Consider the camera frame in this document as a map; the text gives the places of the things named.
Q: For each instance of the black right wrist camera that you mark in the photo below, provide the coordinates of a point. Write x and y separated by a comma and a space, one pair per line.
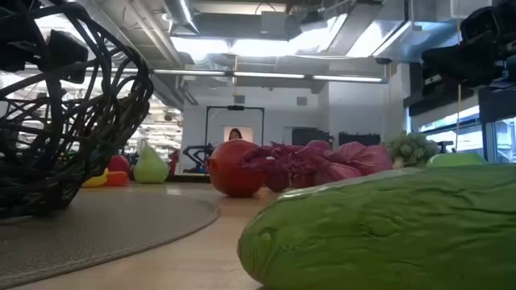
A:
483, 24

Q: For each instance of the red pomegranate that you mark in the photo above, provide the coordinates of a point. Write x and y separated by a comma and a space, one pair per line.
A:
234, 169

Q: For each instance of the red apple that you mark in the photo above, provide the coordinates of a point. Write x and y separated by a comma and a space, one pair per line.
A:
118, 164

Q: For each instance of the large green cucumber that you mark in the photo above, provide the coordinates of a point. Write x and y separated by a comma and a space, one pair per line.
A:
383, 229

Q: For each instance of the silver ceiling air duct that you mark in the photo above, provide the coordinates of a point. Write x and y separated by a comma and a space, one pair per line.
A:
181, 16

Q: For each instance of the purple grape bunch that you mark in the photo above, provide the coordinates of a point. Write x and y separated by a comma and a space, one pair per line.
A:
322, 165

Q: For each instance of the black background monitor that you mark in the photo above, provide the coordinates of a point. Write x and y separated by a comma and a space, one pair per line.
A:
359, 139
310, 135

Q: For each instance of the long ceiling tube light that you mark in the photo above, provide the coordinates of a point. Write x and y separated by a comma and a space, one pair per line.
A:
266, 75

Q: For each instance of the dark woven wicker basket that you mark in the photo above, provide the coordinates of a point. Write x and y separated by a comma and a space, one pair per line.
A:
40, 193

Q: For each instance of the yellow lemon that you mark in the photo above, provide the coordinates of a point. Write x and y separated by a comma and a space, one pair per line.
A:
96, 181

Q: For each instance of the round grey placemat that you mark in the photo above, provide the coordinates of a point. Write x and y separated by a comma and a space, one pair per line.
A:
101, 229

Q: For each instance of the person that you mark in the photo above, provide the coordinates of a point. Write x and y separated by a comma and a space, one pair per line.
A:
235, 134

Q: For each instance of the green apple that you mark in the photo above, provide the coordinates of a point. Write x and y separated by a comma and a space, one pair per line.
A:
455, 160

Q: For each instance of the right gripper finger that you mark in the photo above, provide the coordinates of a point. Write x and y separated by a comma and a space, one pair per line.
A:
447, 64

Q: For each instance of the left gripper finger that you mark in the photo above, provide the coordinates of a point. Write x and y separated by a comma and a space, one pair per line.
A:
68, 56

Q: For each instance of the black background rig frame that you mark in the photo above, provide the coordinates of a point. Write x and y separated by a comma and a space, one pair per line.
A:
234, 107

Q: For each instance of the red background object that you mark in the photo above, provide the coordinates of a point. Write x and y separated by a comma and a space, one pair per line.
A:
174, 161

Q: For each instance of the pale green pear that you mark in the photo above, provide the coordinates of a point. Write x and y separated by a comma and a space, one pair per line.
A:
150, 169

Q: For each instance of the black background robot arm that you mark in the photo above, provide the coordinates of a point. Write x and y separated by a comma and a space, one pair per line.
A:
193, 155

